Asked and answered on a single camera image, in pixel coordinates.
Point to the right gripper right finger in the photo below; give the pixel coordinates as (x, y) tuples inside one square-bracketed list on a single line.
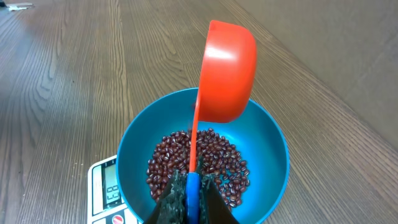
[(213, 209)]

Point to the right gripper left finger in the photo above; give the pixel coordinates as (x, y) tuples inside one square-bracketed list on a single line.
[(170, 209)]

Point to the red adzuki beans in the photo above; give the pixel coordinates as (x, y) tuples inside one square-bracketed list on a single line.
[(221, 161)]

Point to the red scoop with blue handle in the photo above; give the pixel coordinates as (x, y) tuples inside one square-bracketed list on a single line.
[(226, 80)]

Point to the teal plastic bowl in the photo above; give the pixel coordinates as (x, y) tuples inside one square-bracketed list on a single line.
[(255, 134)]

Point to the white digital kitchen scale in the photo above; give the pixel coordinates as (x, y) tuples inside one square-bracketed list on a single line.
[(105, 204)]

